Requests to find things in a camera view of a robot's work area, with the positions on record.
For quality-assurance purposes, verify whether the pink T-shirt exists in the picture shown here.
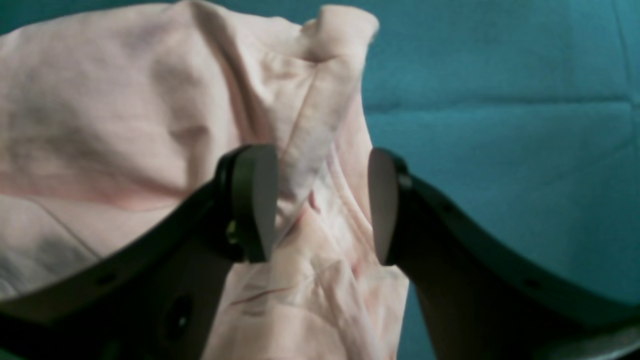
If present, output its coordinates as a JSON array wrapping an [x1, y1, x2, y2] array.
[[1, 0, 409, 360]]

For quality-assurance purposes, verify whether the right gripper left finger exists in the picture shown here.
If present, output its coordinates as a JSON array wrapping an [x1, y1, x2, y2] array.
[[1, 145, 279, 360]]

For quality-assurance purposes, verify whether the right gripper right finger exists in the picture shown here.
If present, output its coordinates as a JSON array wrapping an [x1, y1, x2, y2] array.
[[368, 148, 639, 360]]

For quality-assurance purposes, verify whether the teal table cloth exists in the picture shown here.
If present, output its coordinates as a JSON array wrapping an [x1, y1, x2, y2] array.
[[0, 0, 640, 360]]

